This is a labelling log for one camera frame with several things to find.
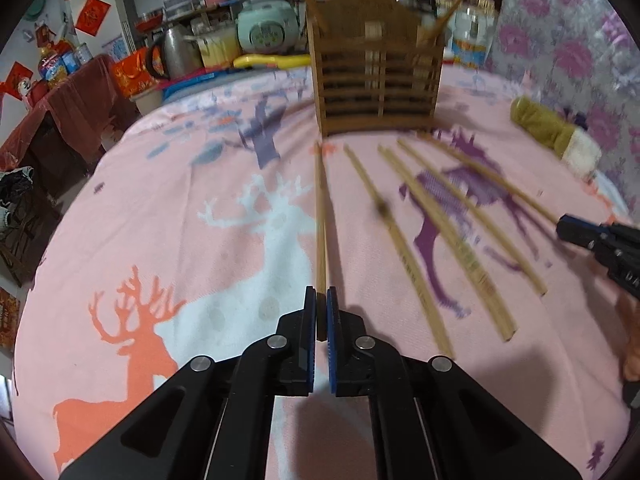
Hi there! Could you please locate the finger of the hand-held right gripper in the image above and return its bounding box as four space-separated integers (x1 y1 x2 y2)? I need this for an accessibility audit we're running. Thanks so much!
561 214 607 229
556 219 613 252

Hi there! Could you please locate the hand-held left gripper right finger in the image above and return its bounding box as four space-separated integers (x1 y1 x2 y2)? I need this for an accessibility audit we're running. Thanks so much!
327 287 583 480

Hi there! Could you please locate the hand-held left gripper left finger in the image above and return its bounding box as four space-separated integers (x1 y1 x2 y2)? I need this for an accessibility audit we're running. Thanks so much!
60 286 317 480

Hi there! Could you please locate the wooden chopstick holder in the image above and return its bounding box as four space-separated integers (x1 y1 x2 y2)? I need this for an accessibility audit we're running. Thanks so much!
306 0 446 138

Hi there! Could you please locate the person's right hand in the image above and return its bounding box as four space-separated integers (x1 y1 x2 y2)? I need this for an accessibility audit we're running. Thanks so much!
621 300 640 381

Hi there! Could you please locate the green plush mitten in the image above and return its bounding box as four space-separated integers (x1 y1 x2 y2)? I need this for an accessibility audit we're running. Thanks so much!
510 95 603 178

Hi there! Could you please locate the floral plastic sheet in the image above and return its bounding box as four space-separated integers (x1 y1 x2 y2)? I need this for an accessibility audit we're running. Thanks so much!
487 0 640 231

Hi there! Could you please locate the clear cooking oil bottle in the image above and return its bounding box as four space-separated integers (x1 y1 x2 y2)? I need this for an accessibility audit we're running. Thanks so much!
450 0 496 68

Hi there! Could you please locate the blue tray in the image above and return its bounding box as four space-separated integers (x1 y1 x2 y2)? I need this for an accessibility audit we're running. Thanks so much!
161 67 236 103

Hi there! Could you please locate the yellow plastic ladle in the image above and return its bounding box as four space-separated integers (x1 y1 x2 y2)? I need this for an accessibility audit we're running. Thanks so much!
232 52 312 70

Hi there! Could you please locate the white bucket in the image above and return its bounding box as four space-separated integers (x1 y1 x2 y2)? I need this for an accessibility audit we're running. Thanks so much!
131 89 166 116

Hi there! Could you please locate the wooden chair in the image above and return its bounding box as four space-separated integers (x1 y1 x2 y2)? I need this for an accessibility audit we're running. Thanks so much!
0 200 61 286

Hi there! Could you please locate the red printed box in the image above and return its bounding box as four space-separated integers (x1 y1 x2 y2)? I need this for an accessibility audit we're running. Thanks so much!
0 287 21 351

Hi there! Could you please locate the pale yellow pot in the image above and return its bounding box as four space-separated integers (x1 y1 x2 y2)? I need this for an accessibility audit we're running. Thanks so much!
187 22 241 68

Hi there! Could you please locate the pale green rice cooker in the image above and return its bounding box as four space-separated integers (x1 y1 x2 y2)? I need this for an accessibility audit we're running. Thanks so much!
236 0 301 56

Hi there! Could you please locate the steel kettle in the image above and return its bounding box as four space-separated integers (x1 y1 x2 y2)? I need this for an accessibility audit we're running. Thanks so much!
146 24 203 81

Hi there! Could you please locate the red gift box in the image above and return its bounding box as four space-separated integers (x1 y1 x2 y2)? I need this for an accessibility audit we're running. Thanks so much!
111 50 163 97

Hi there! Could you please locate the pile of clothes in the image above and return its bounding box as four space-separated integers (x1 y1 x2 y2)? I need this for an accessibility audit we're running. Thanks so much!
0 167 36 231

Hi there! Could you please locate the red-cloth covered table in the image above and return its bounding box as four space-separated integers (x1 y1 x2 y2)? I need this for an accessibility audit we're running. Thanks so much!
0 55 123 171

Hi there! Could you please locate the red basin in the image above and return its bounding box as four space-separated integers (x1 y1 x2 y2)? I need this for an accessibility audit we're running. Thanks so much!
135 12 166 33

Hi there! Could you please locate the labelled oil bottle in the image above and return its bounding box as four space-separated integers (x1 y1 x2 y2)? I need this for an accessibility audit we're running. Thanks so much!
39 42 68 86

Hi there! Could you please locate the red diamond paper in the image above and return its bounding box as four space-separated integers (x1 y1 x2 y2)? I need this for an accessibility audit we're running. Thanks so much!
75 0 112 37

